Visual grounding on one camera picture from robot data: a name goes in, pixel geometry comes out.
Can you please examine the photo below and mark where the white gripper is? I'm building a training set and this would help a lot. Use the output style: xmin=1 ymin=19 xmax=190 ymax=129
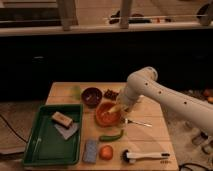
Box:
xmin=116 ymin=85 xmax=139 ymax=112

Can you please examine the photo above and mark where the yellow banana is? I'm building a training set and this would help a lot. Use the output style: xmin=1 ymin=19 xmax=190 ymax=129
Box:
xmin=108 ymin=104 xmax=121 ymax=114

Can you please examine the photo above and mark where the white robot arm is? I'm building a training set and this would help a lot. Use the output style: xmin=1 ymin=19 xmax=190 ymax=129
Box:
xmin=117 ymin=66 xmax=213 ymax=136

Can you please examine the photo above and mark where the orange bowl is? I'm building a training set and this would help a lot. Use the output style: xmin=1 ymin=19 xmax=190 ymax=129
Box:
xmin=95 ymin=102 xmax=121 ymax=127

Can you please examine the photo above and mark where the purple bowl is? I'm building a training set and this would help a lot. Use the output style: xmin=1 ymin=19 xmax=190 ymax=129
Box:
xmin=81 ymin=87 xmax=102 ymax=108

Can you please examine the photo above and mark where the dark red grapes bunch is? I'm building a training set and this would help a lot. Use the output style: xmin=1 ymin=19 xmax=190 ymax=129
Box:
xmin=104 ymin=89 xmax=118 ymax=100

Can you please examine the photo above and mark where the silver fork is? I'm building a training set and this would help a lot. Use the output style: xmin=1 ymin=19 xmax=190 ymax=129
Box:
xmin=124 ymin=118 xmax=152 ymax=127

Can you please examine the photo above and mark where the light green leafy vegetable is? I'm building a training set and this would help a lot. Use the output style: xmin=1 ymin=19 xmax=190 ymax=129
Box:
xmin=70 ymin=85 xmax=81 ymax=100

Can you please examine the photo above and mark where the green chili pepper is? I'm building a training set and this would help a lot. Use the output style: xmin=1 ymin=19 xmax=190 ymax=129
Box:
xmin=99 ymin=129 xmax=124 ymax=142

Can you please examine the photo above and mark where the orange fruit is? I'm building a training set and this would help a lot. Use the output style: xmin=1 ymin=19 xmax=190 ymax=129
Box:
xmin=99 ymin=145 xmax=113 ymax=160

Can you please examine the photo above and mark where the grey blue sponge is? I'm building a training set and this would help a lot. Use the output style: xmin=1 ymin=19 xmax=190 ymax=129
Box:
xmin=83 ymin=139 xmax=98 ymax=164

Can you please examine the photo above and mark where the tan wooden block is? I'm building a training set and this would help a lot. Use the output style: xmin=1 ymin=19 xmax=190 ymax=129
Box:
xmin=51 ymin=112 xmax=73 ymax=128

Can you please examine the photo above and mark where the grey cloth in tray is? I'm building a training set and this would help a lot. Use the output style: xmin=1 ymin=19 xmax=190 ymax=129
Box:
xmin=54 ymin=123 xmax=79 ymax=140

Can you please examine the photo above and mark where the green plastic tray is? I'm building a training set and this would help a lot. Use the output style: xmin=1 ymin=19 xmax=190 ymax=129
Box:
xmin=23 ymin=104 xmax=83 ymax=167

